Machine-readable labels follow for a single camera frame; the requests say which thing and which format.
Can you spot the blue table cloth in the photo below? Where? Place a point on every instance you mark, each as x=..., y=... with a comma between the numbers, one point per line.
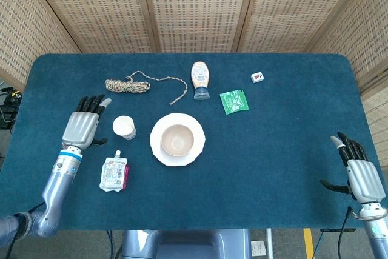
x=257, y=165

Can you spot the beige bowl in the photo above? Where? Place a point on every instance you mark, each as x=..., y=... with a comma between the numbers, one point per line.
x=177, y=140

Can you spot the white mahjong tile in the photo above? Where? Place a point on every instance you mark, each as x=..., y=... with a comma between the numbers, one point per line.
x=257, y=77

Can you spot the white paper cup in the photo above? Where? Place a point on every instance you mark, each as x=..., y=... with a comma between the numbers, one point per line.
x=123, y=126

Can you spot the white spout pouch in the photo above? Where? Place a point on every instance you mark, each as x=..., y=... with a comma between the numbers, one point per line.
x=112, y=174

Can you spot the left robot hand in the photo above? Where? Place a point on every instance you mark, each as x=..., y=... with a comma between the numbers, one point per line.
x=80, y=128

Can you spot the woven bamboo screen panel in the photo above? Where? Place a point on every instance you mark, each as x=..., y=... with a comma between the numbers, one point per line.
x=27, y=34
x=297, y=10
x=369, y=28
x=200, y=7
x=97, y=7

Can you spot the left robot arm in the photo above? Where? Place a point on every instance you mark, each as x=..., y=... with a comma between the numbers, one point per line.
x=57, y=186

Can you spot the white paper plate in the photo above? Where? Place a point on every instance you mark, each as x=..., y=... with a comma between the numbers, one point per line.
x=182, y=119

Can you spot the metal table leg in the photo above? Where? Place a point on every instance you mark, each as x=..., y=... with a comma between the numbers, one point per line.
x=269, y=244

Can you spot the grey robot torso base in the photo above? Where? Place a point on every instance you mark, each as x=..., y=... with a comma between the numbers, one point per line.
x=188, y=245

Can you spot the white power strip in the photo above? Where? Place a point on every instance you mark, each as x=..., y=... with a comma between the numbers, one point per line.
x=258, y=248

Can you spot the green foil packet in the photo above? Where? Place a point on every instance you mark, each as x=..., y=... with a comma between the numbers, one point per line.
x=234, y=102

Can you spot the squeeze sauce bottle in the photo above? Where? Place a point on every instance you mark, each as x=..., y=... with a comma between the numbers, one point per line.
x=200, y=77

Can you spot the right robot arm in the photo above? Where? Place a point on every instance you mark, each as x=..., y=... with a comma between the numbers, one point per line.
x=377, y=225

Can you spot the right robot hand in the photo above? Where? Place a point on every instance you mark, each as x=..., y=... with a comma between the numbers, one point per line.
x=363, y=177

